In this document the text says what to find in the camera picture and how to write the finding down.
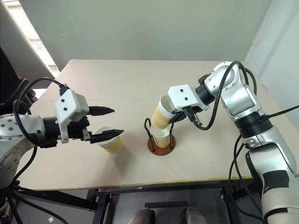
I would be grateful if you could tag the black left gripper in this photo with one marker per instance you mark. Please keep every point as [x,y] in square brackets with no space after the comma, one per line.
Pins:
[77,130]

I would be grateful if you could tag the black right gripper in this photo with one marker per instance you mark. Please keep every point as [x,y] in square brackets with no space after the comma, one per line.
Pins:
[199,109]

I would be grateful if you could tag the yellow ribbed paper cup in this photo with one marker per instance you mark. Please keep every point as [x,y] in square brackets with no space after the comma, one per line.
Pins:
[161,137]
[114,145]
[160,115]

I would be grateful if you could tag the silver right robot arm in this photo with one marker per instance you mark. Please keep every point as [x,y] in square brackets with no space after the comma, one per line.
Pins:
[243,98]

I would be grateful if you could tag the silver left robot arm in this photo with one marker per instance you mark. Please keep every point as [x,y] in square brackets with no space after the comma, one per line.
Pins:
[23,126]

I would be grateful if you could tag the black chair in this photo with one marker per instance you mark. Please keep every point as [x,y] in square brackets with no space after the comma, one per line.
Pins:
[9,77]

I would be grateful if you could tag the window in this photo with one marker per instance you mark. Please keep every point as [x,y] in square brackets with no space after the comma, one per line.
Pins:
[35,39]

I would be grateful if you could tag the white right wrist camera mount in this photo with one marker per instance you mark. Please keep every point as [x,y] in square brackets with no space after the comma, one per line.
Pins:
[182,95]

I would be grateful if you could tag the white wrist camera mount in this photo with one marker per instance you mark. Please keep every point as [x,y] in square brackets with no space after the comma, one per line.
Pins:
[182,95]
[67,105]

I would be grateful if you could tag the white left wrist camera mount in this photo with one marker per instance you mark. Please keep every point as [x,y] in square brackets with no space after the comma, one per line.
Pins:
[67,105]

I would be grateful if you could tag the black metal table frame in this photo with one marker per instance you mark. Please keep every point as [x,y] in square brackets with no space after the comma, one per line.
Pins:
[163,190]

